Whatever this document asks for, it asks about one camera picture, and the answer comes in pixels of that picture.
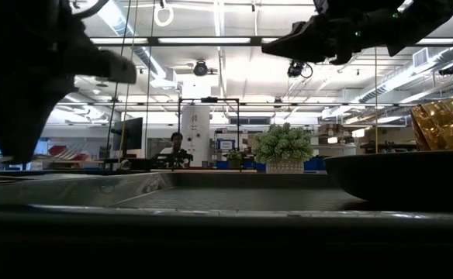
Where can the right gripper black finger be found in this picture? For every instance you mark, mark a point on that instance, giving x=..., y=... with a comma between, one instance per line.
x=300, y=42

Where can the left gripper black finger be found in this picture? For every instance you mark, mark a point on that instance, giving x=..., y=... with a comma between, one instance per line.
x=15, y=124

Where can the amber glass cup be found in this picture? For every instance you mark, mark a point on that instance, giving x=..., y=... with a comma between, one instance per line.
x=443, y=124

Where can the black bowl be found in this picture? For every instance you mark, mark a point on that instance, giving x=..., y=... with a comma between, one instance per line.
x=405, y=178

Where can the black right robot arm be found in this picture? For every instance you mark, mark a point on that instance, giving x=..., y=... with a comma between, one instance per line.
x=428, y=19

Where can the silver metal tray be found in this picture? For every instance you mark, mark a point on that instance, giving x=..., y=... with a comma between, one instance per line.
x=75, y=190

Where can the red bins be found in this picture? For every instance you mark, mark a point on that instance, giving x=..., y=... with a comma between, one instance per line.
x=69, y=154

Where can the green artificial potted plant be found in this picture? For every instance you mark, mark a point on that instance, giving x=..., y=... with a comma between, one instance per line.
x=282, y=145

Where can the black monitor on stand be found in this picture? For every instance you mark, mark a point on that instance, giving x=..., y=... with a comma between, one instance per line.
x=130, y=133

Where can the framed sign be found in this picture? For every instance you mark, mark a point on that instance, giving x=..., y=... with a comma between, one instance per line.
x=225, y=145

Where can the blue bin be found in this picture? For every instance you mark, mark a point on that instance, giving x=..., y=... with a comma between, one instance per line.
x=255, y=166

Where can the small potted plant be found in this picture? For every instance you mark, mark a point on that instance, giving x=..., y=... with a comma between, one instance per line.
x=234, y=157

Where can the white cylindrical column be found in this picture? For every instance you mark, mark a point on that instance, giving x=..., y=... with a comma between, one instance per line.
x=195, y=135

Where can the distant black robot arms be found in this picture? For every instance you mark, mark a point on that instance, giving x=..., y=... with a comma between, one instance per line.
x=172, y=159

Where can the person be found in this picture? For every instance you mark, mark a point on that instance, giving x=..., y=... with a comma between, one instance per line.
x=176, y=149

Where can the black overhead camera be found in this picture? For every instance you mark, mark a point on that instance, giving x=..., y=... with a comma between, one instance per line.
x=295, y=69

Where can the black overhead frame beam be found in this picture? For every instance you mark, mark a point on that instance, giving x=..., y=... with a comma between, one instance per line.
x=211, y=40

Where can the black round ceiling camera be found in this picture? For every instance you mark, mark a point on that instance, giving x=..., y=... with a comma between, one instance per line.
x=200, y=68

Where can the black station frame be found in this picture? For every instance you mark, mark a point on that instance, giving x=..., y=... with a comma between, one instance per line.
x=209, y=100

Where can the silver ventilation duct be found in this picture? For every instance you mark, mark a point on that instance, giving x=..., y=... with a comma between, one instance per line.
x=141, y=50

